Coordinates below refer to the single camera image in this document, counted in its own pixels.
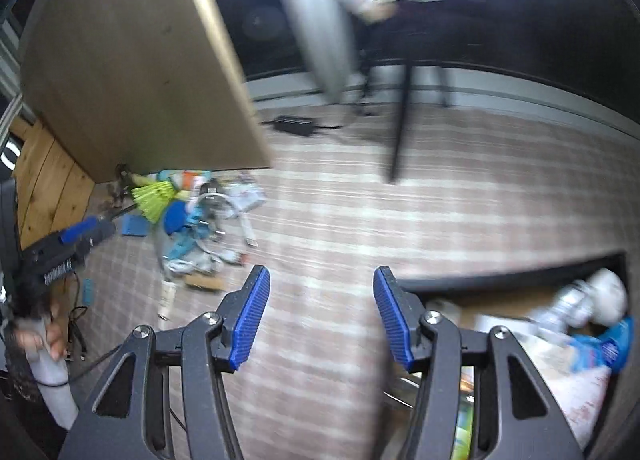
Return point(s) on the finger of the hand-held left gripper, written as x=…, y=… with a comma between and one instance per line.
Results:
x=77, y=232
x=105, y=232

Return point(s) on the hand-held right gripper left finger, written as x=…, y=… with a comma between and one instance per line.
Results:
x=250, y=320

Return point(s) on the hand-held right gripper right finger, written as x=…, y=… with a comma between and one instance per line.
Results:
x=392, y=320

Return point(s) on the blue plastic piece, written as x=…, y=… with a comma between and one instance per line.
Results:
x=134, y=226

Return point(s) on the yellow-green shuttlecock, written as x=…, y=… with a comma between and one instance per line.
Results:
x=152, y=200

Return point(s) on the black storage box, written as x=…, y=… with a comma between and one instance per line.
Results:
x=500, y=282

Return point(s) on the white round object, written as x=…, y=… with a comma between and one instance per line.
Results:
x=607, y=295

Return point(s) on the person's left forearm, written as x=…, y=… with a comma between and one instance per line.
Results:
x=55, y=390

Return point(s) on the person's left hand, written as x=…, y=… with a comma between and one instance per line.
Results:
x=55, y=335

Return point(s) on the small colourful packet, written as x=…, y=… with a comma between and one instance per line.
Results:
x=88, y=292

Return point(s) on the light wood panel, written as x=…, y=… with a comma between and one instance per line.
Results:
x=50, y=180

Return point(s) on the small pale packet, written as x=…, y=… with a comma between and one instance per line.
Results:
x=167, y=297

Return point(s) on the heap of clips and keyrings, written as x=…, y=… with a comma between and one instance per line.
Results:
x=190, y=250

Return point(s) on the clear crumpled plastic bag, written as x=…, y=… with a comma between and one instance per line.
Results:
x=565, y=310

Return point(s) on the wooden cabinet panel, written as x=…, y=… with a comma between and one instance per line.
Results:
x=140, y=50

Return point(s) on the white printed box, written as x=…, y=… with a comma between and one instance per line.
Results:
x=565, y=390

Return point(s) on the black power strip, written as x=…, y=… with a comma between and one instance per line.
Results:
x=295, y=125

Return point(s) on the black stand leg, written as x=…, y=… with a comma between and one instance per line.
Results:
x=402, y=115

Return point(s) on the white window frame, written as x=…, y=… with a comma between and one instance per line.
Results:
x=320, y=15

